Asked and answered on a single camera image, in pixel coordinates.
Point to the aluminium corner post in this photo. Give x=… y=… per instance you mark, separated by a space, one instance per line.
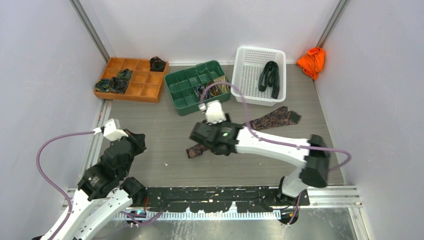
x=85 y=20
x=332 y=22

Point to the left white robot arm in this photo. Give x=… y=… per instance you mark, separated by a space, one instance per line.
x=104 y=190

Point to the dark green tie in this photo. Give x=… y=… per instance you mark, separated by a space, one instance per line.
x=270 y=77

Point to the rolled orange brown tie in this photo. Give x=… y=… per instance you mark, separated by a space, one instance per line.
x=213 y=91

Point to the orange compartment tray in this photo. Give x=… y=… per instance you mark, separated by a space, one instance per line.
x=144 y=85

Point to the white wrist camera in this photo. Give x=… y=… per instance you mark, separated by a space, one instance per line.
x=111 y=130
x=213 y=112

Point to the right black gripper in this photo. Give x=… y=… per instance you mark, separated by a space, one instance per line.
x=209 y=125

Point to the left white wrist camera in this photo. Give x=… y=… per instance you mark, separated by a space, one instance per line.
x=111 y=130

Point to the rolled black tie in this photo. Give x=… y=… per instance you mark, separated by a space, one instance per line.
x=157 y=64

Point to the rolled dark grey tie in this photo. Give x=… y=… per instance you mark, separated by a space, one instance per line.
x=118 y=85

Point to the rolled colourful striped tie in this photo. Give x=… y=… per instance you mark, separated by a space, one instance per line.
x=199 y=90

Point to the rolled olive gold tie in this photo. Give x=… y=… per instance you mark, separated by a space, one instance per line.
x=221 y=84

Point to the brown paisley tie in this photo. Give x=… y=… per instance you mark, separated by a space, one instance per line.
x=280 y=117

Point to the orange cloth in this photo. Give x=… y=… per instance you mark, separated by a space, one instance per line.
x=312 y=63

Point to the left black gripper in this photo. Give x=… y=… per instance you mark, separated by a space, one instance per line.
x=138 y=139

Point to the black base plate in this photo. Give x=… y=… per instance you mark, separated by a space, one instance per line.
x=215 y=199

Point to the rolled blue green tie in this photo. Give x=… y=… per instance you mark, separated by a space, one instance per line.
x=103 y=85

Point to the rolled green patterned tie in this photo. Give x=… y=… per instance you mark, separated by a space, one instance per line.
x=125 y=74

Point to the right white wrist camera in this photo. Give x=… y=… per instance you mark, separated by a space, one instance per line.
x=213 y=112

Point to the white plastic basket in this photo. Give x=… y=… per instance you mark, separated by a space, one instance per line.
x=248 y=66

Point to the right aluminium corner post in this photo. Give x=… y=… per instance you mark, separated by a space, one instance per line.
x=332 y=22

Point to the green compartment tray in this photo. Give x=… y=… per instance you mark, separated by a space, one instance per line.
x=180 y=85

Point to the aluminium front rail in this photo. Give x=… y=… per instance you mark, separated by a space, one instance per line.
x=333 y=197

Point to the left aluminium corner post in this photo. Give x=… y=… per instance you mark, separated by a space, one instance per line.
x=85 y=20

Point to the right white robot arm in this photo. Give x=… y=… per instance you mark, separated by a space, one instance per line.
x=310 y=158

